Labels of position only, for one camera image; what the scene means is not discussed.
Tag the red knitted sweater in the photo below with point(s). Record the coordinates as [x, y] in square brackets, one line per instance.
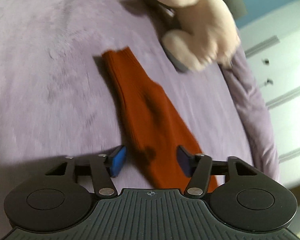
[152, 125]

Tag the purple bed sheet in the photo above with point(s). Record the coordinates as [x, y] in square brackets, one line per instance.
[56, 98]

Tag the purple duvet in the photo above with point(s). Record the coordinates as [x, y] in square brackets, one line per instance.
[254, 115]

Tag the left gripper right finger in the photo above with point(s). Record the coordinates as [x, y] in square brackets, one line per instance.
[238, 194]

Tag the pink plush toy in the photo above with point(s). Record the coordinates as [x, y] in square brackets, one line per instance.
[207, 34]

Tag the white wardrobe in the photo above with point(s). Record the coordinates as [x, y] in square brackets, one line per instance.
[272, 47]

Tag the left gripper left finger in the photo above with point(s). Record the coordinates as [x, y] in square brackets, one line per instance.
[63, 196]

